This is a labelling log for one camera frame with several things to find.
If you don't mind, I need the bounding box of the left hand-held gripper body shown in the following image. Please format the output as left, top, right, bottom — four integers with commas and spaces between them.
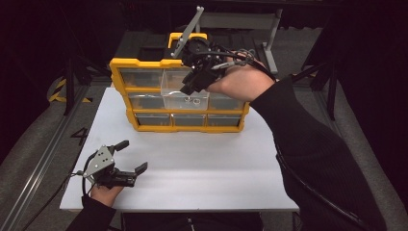
82, 143, 138, 190

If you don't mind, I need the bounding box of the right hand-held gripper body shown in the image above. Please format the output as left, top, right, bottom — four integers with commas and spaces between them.
169, 5, 227, 88

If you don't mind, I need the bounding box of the transparent organizer drawer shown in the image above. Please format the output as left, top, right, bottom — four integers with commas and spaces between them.
160, 67, 210, 111

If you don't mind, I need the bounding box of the yellow plastic organizer cabinet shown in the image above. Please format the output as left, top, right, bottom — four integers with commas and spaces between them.
109, 32, 250, 134

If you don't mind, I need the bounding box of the person's left hand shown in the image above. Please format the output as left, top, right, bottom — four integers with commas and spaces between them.
90, 184, 125, 208

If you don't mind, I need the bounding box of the person's right hand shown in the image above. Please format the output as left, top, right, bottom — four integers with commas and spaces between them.
205, 51, 277, 102

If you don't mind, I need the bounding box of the grid of clear plastic drawers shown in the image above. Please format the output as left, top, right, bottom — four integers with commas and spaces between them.
119, 67, 244, 127

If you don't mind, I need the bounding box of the grey metal stand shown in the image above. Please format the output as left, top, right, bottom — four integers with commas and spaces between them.
195, 9, 284, 75

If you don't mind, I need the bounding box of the black tripod stand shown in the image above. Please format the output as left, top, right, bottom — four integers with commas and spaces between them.
62, 47, 112, 117
290, 61, 339, 122

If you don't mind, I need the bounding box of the yellow black floor tape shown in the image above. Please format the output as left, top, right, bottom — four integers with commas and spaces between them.
47, 78, 93, 104

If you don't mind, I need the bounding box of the grey right gripper cable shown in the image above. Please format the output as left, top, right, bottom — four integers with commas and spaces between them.
211, 48, 258, 70

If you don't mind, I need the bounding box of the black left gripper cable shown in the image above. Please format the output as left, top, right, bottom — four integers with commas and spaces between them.
20, 150, 99, 231

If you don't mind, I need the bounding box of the metal floor rail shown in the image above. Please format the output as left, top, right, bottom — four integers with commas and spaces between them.
0, 86, 91, 231

